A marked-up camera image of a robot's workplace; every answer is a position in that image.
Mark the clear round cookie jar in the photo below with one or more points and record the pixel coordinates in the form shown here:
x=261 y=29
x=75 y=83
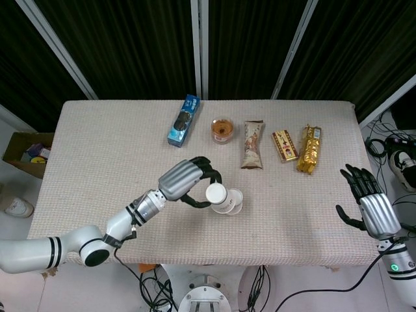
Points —
x=222 y=131

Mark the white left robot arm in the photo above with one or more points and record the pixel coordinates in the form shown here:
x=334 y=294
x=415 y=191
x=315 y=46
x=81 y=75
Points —
x=81 y=243

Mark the grey upright frame pole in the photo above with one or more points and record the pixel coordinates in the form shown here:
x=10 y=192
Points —
x=200 y=48

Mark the blue cookie box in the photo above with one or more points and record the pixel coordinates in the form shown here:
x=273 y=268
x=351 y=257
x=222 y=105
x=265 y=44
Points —
x=182 y=122

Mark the brown cardboard box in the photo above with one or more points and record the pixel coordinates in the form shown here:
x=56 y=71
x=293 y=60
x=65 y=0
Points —
x=19 y=143

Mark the black white sneaker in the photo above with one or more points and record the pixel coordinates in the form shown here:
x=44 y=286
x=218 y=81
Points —
x=403 y=169

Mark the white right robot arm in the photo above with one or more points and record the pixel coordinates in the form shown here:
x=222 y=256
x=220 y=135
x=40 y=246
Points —
x=399 y=266

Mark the gold foil snack packet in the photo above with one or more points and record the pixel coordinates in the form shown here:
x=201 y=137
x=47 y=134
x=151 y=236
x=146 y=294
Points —
x=309 y=149

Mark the grey slanted frame pole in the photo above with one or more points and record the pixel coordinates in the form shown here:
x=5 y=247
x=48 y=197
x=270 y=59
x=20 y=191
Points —
x=386 y=100
x=294 y=48
x=58 y=48

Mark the yellow red snack box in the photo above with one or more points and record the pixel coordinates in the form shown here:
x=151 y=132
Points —
x=285 y=146

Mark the white shoe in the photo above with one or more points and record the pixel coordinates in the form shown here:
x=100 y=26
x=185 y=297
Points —
x=19 y=208

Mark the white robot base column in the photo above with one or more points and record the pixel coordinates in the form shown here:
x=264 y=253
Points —
x=204 y=295

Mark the white paper cup blue band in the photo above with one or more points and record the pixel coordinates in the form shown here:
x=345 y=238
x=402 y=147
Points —
x=227 y=212
x=216 y=195
x=236 y=199

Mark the beige brown snack packet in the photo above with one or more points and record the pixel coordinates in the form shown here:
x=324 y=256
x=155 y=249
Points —
x=252 y=146

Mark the dark green curtain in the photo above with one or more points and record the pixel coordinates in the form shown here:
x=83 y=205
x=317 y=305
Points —
x=130 y=48

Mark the beige waffle-weave tablecloth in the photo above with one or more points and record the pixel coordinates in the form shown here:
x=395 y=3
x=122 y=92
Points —
x=130 y=162

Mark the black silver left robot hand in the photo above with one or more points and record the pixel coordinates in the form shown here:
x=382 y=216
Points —
x=178 y=182

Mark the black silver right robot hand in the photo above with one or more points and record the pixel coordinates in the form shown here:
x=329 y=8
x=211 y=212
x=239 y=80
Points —
x=377 y=211

